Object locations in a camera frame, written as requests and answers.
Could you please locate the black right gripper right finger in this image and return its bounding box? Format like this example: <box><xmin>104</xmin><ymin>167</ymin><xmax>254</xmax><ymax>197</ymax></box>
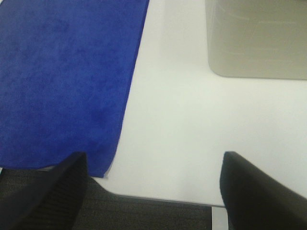
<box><xmin>220</xmin><ymin>151</ymin><xmax>307</xmax><ymax>230</ymax></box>

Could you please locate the blue microfibre towel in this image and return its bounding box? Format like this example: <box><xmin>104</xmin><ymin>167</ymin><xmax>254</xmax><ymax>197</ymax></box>
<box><xmin>0</xmin><ymin>0</ymin><xmax>149</xmax><ymax>177</ymax></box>

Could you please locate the beige plastic storage bin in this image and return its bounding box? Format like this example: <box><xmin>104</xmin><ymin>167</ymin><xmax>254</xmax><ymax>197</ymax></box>
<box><xmin>205</xmin><ymin>0</ymin><xmax>307</xmax><ymax>80</ymax></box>

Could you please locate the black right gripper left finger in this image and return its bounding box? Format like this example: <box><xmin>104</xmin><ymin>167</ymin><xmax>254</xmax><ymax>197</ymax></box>
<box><xmin>0</xmin><ymin>152</ymin><xmax>87</xmax><ymax>230</ymax></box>

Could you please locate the white table leg frame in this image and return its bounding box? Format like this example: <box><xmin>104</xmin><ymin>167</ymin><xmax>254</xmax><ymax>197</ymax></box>
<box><xmin>212</xmin><ymin>207</ymin><xmax>229</xmax><ymax>230</ymax></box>

